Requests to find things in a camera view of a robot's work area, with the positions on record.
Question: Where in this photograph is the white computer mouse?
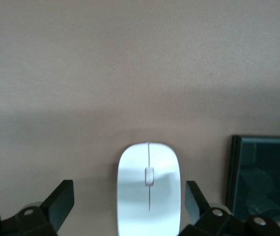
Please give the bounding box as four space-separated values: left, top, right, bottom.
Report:
116 142 182 236

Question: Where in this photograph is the brown table cover mat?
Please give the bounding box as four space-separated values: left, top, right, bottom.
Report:
0 0 280 236

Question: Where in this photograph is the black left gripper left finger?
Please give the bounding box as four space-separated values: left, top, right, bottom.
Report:
0 179 75 236

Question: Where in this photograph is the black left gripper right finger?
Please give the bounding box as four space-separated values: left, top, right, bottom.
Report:
180 180 280 236

